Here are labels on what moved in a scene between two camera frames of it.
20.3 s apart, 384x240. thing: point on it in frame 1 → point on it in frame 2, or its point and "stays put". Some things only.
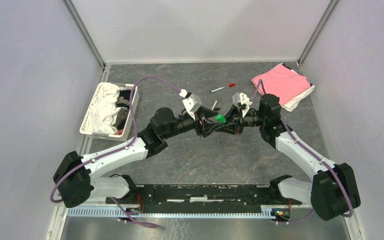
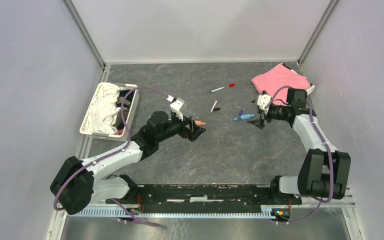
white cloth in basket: [104, 110] stays put
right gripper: [236, 115] → [260, 122]
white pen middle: [216, 101] stays put
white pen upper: [217, 89] stays put
